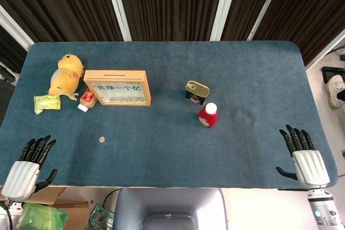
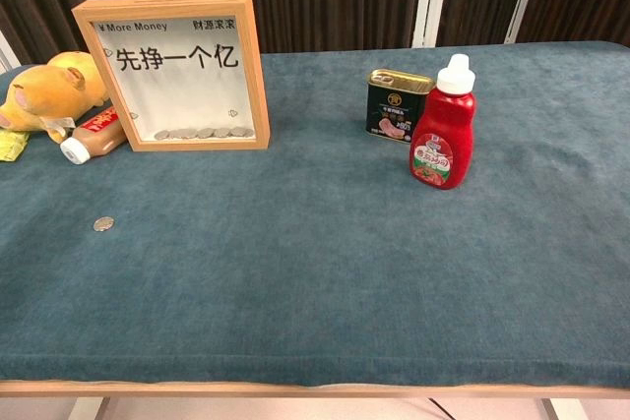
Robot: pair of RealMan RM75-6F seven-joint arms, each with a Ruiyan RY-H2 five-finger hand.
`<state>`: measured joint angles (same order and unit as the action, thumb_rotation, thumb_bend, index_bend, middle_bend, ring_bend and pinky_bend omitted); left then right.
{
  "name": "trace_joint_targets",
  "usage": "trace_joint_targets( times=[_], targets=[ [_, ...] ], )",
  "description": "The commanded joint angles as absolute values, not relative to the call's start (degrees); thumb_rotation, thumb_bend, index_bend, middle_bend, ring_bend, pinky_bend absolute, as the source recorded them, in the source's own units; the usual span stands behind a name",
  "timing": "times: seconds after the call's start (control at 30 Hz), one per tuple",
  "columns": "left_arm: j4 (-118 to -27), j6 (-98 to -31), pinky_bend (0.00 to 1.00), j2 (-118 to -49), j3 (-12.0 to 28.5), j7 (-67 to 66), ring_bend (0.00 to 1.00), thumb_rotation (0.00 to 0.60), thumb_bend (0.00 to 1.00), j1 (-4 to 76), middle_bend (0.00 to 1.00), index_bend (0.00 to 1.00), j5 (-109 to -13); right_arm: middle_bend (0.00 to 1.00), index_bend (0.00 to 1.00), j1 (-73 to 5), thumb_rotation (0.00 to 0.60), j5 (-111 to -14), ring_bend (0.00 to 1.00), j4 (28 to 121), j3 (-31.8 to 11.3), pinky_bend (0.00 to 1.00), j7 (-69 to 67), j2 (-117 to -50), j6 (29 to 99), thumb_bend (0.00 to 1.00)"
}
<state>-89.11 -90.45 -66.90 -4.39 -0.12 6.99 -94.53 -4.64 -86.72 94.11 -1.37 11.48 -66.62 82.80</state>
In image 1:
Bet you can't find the left robot hand, white and black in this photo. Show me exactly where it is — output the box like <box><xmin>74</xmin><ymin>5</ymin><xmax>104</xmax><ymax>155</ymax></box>
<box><xmin>1</xmin><ymin>135</ymin><xmax>58</xmax><ymax>203</ymax></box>

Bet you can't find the right robot hand, white and black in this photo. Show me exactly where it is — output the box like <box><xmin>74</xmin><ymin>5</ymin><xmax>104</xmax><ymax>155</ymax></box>
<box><xmin>275</xmin><ymin>124</ymin><xmax>331</xmax><ymax>189</ymax></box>

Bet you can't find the green plastic bag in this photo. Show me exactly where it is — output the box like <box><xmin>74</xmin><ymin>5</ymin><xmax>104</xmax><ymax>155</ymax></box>
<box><xmin>16</xmin><ymin>202</ymin><xmax>68</xmax><ymax>230</ymax></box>

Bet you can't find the brown cardboard box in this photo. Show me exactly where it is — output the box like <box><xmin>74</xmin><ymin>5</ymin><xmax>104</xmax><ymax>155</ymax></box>
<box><xmin>0</xmin><ymin>186</ymin><xmax>89</xmax><ymax>230</ymax></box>

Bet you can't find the white sneaker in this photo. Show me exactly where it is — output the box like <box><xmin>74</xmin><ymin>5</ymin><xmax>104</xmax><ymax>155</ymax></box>
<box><xmin>326</xmin><ymin>75</ymin><xmax>345</xmax><ymax>110</ymax></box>

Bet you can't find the green snack bag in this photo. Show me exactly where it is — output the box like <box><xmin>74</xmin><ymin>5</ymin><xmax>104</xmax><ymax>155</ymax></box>
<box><xmin>33</xmin><ymin>94</ymin><xmax>62</xmax><ymax>115</ymax></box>

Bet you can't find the green patterned packet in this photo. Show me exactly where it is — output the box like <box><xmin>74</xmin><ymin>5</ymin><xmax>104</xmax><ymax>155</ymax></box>
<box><xmin>86</xmin><ymin>204</ymin><xmax>115</xmax><ymax>230</ymax></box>

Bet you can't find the black floor device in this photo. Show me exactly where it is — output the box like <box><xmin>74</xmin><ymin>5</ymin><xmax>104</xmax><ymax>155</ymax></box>
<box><xmin>322</xmin><ymin>66</ymin><xmax>345</xmax><ymax>83</ymax></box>

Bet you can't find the small bottle, red label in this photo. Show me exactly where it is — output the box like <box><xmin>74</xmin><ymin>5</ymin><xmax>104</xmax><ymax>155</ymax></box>
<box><xmin>77</xmin><ymin>87</ymin><xmax>98</xmax><ymax>113</ymax></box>

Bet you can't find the yellow plush toy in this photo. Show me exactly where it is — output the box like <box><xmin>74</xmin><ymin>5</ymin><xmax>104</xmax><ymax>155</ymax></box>
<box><xmin>47</xmin><ymin>53</ymin><xmax>86</xmax><ymax>101</ymax></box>

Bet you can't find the red ketchup bottle, white cap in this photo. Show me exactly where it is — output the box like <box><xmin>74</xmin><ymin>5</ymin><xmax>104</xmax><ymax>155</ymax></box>
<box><xmin>198</xmin><ymin>102</ymin><xmax>218</xmax><ymax>129</ymax></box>

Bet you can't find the rectangular tin can, gold lid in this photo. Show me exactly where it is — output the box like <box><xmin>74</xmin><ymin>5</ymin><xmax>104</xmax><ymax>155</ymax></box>
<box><xmin>185</xmin><ymin>80</ymin><xmax>210</xmax><ymax>106</ymax></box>

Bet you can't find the blue felt table mat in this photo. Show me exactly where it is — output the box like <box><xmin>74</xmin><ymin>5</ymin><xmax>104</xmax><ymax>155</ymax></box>
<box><xmin>0</xmin><ymin>40</ymin><xmax>339</xmax><ymax>189</ymax></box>

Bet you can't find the grey robot torso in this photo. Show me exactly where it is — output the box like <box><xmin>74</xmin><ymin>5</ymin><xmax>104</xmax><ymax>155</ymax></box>
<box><xmin>114</xmin><ymin>188</ymin><xmax>229</xmax><ymax>230</ymax></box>

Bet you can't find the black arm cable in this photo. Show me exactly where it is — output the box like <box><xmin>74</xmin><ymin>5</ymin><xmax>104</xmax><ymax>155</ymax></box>
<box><xmin>0</xmin><ymin>200</ymin><xmax>13</xmax><ymax>230</ymax></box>

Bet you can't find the black curved cable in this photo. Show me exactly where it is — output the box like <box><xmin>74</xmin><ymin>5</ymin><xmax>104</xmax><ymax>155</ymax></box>
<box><xmin>103</xmin><ymin>189</ymin><xmax>120</xmax><ymax>207</ymax></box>

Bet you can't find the white partition post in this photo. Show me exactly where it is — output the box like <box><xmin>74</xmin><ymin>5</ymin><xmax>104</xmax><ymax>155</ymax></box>
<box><xmin>209</xmin><ymin>0</ymin><xmax>240</xmax><ymax>41</ymax></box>
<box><xmin>246</xmin><ymin>0</ymin><xmax>287</xmax><ymax>41</ymax></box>
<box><xmin>306</xmin><ymin>27</ymin><xmax>345</xmax><ymax>69</ymax></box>
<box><xmin>102</xmin><ymin>0</ymin><xmax>132</xmax><ymax>41</ymax></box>
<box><xmin>0</xmin><ymin>5</ymin><xmax>35</xmax><ymax>51</ymax></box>

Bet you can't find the wooden coin box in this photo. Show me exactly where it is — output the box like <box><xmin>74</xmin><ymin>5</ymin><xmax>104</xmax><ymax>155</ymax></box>
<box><xmin>83</xmin><ymin>69</ymin><xmax>152</xmax><ymax>107</ymax></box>

